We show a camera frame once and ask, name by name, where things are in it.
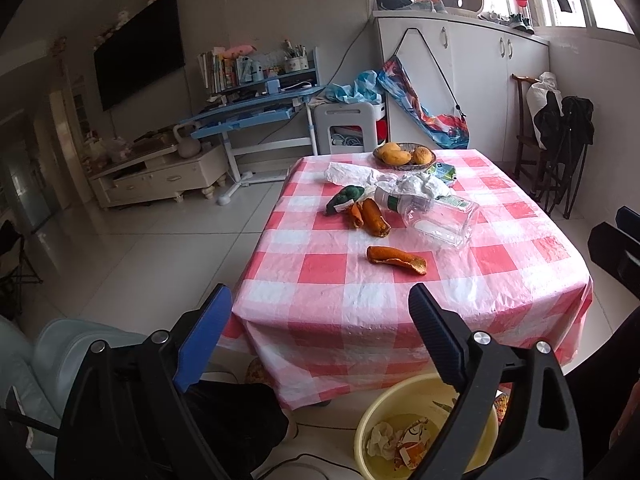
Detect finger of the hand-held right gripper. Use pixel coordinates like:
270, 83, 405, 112
587, 221, 640, 302
615, 206, 640, 233

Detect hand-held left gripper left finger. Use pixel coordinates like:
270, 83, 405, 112
55, 284, 233, 480

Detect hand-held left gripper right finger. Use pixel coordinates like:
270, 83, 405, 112
408, 282, 586, 480

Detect yellow plastic bucket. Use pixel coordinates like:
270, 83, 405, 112
354, 372, 501, 480

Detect long orange fruit peel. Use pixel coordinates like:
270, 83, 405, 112
366, 246, 429, 277

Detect clear plastic container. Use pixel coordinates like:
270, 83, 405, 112
402, 204, 480, 249

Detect thick orange fruit peel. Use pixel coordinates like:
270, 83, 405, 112
361, 198, 392, 237

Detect white plastic bag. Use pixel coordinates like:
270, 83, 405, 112
375, 172, 452, 199
324, 161, 383, 187

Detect dark green packet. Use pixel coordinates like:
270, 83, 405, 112
325, 185, 366, 217

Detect person's left leg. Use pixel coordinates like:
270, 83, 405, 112
182, 380, 291, 480

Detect person's leg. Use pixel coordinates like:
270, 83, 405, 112
562, 305, 640, 480
182, 380, 291, 480

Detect red checked tablecloth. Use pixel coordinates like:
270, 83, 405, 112
217, 150, 594, 411

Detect person's right leg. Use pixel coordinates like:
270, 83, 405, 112
562, 305, 640, 480

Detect orange printed wrapper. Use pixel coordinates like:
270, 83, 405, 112
393, 417, 432, 469

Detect black folding chair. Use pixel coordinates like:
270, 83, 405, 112
533, 91, 596, 219

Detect crumpled white tissue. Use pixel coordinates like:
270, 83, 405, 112
365, 422, 397, 459

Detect wooden chair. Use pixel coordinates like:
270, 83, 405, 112
511, 74, 551, 187

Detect light blue sofa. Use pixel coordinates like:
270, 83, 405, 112
0, 316, 151, 480

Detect white sack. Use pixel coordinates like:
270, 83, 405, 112
527, 72, 564, 149

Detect cream television stand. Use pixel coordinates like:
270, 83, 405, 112
89, 141, 230, 209

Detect woven fruit plate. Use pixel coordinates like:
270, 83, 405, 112
372, 142, 437, 171

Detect flat white plastic bag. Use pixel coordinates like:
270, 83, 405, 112
324, 161, 383, 187

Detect cream kettlebell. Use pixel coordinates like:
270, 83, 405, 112
172, 124, 202, 160

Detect dark folding chair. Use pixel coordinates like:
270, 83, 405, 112
0, 220, 44, 322

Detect white cabinet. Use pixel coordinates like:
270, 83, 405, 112
372, 10, 551, 162

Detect colourful printed bag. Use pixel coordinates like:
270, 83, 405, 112
376, 27, 471, 150

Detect grey sneakers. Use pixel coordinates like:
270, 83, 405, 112
477, 10, 536, 35

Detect blue study desk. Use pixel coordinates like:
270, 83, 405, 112
177, 46, 327, 206

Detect white plastic stool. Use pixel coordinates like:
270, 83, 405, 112
312, 101, 387, 156

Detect blue plastic bag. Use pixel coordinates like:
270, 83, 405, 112
325, 70, 382, 106

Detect row of books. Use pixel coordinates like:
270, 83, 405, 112
197, 47, 239, 94

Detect white pen holder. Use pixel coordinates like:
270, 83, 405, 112
284, 40, 309, 74

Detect black television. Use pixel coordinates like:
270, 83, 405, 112
93, 0, 187, 112

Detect black cable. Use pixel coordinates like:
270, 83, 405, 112
252, 420, 363, 480

